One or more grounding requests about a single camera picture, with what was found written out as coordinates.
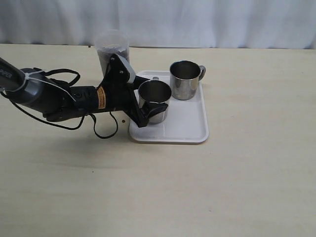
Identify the white plastic tray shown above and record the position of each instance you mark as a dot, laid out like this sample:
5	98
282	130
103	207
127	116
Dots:
185	121

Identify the translucent plastic tumbler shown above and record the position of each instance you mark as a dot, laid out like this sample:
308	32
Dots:
110	42

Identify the white curtain backdrop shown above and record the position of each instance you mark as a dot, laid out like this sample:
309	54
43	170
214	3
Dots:
163	23

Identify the white left zip tie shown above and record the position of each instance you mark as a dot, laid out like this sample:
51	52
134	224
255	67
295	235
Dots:
28	76

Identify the steel mug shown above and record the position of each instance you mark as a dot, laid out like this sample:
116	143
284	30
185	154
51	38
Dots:
184	79
155	101

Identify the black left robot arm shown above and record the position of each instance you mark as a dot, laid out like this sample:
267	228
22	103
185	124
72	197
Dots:
55	95

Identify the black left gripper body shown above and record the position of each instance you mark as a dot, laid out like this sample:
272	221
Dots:
114	94

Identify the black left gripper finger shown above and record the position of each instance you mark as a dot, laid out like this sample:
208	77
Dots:
155	113
138	81

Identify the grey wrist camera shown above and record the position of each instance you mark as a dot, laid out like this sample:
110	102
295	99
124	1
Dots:
126	69

